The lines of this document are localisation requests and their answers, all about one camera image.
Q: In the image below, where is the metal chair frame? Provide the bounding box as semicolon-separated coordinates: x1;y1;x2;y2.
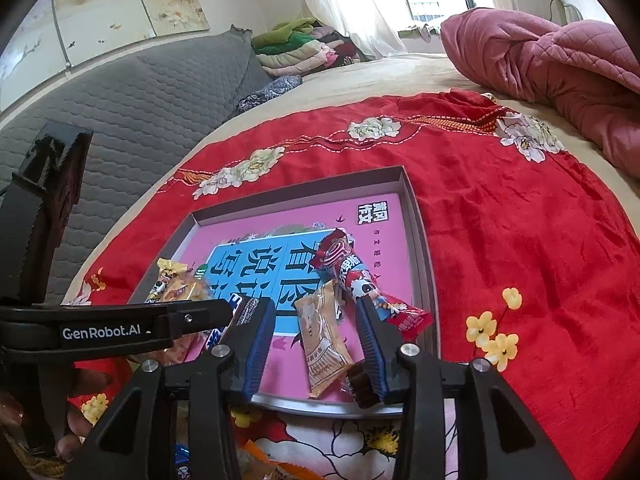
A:
548;0;584;27

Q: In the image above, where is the red floral cloth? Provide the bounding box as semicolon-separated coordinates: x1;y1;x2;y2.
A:
65;89;640;480

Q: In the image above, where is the red cartoon snack packet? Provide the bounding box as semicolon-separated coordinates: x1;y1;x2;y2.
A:
319;229;432;342

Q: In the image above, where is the pile of folded clothes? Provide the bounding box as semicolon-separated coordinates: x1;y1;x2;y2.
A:
251;16;374;79

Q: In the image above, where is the pink quilted blanket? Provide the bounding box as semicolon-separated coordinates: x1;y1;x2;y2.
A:
440;7;640;179

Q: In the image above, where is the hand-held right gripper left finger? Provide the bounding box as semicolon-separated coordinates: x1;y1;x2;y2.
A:
65;297;277;480

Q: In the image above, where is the grey box lid pink inside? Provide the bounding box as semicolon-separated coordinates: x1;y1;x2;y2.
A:
127;165;441;418

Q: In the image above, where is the person's left hand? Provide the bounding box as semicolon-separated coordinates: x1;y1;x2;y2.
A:
0;370;116;463

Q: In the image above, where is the dark floral cloth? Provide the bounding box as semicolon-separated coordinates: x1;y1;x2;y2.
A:
235;75;305;117

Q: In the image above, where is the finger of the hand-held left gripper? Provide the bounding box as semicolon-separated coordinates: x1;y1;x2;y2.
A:
0;120;94;308
164;299;237;345

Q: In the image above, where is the blue snack packet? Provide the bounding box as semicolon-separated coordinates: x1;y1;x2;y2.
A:
204;296;262;357

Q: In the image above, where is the beige snack packet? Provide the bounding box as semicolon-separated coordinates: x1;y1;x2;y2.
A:
293;280;355;401

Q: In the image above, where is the gold snack packet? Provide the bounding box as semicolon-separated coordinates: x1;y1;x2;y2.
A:
145;258;213;307

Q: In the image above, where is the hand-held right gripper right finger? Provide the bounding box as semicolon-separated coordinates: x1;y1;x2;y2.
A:
354;297;576;480

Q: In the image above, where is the dark brown snack piece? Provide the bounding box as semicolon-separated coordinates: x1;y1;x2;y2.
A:
345;364;382;409

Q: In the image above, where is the grey quilted headboard cushion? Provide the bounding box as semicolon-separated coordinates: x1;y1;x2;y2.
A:
0;25;273;307

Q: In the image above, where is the floral wall painting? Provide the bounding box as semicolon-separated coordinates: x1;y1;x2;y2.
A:
0;0;211;112

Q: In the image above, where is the orange snack packet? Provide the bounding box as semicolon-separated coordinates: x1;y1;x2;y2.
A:
239;439;323;480

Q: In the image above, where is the beige bed sheet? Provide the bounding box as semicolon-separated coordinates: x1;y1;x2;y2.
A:
60;52;640;196

